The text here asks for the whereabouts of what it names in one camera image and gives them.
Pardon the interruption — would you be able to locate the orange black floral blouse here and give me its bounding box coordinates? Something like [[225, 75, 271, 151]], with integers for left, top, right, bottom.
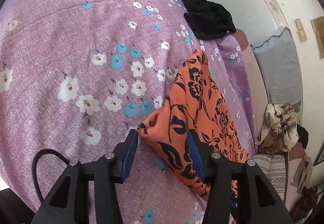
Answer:
[[137, 49, 249, 199]]

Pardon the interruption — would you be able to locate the pink padded headboard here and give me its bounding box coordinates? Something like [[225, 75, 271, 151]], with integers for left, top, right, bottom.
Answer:
[[284, 141, 308, 212]]

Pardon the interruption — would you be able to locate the striped floral cushion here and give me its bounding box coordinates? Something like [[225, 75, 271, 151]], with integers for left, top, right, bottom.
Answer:
[[252, 154, 287, 202]]

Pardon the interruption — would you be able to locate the dark red garment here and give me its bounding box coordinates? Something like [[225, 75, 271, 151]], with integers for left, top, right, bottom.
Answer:
[[290, 186, 319, 223]]

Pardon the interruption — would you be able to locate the beige towel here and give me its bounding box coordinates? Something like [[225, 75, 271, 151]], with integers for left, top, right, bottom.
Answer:
[[291, 154, 313, 194]]

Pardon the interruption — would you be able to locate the beige brown floral blanket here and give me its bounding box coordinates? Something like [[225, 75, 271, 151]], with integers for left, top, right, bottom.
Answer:
[[257, 103, 299, 154]]

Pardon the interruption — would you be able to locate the black garment on headboard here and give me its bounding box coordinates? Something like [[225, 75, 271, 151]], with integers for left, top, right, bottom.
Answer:
[[297, 124, 309, 150]]

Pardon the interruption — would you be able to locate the pink quilted mattress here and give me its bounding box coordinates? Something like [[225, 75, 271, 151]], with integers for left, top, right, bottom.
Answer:
[[232, 29, 268, 136]]

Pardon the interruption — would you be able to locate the grey pillow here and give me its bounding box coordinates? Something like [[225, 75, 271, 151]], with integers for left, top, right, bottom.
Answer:
[[252, 27, 303, 112]]

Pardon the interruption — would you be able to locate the purple floral bed sheet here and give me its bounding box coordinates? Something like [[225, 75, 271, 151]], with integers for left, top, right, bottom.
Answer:
[[1, 0, 256, 223]]

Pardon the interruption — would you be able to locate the black crumpled garment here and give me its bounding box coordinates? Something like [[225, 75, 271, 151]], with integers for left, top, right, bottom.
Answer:
[[182, 0, 236, 40]]

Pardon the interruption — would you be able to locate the black cable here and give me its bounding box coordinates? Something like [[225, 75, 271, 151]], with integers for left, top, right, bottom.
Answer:
[[32, 148, 70, 204]]

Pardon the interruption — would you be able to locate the framed wall picture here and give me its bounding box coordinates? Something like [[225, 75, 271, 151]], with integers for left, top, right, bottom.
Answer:
[[314, 144, 324, 166]]

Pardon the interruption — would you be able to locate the beige wall switch plate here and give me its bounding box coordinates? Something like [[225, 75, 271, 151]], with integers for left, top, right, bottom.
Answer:
[[294, 18, 307, 43]]

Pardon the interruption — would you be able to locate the wall electrical panel box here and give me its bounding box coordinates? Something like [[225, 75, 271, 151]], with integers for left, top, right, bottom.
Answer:
[[311, 16, 324, 59]]

